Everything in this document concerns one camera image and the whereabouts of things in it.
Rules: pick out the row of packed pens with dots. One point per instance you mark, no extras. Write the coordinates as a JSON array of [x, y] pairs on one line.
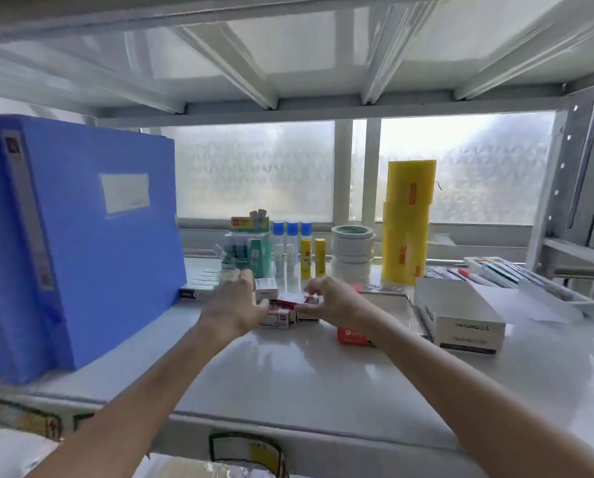
[[444, 273]]

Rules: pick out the person's left thumb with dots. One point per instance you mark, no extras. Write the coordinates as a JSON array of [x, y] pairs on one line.
[[261, 308]]

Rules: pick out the clear plastic pen tray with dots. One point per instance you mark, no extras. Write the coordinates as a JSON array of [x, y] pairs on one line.
[[526, 281]]

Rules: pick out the person's left hand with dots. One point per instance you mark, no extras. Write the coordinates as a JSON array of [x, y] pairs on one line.
[[229, 308]]

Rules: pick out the white tape roll green core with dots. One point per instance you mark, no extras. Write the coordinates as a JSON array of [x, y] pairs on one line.
[[353, 232]]

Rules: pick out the yellow glue stick blue cap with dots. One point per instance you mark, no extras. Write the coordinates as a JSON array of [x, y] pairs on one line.
[[306, 256]]

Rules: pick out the flat white red box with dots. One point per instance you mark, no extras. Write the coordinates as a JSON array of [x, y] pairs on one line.
[[384, 290]]

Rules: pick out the frosted glass window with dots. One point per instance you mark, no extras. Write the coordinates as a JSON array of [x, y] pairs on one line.
[[262, 169]]

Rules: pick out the person's right hand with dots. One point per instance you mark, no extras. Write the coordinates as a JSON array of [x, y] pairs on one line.
[[342, 306]]

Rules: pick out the green glue stick display box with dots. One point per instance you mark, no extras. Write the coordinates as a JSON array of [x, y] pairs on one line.
[[249, 246]]

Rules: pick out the person's right thumb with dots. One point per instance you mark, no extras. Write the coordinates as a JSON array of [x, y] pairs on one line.
[[309, 310]]

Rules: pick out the blue file box white label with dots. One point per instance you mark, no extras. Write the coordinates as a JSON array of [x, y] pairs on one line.
[[92, 253]]

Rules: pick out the large white tape roll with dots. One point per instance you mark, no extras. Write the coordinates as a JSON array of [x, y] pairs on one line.
[[351, 266]]

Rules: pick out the white metal shelf frame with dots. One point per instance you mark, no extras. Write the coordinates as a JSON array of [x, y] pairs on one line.
[[297, 102]]

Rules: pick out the green bordered shelf label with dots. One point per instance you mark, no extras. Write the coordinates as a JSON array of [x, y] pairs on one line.
[[25, 418], [247, 455]]

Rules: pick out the yellow plastic film roll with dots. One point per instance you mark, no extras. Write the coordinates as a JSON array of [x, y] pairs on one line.
[[407, 218]]

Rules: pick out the person's right forearm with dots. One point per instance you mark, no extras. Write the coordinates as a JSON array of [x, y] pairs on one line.
[[476, 403]]

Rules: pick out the clear glue bottle blue cap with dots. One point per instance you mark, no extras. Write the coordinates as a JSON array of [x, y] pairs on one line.
[[292, 246], [278, 248]]

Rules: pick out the small white red staple box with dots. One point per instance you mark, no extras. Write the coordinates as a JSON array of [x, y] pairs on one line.
[[279, 319], [266, 287]]

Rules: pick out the row of small white boxes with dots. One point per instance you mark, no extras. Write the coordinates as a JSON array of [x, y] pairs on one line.
[[202, 286]]

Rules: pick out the person's left forearm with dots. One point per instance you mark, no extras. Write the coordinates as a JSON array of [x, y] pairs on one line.
[[142, 403]]

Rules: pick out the white pen box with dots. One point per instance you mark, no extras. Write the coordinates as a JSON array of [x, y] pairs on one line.
[[459, 313]]

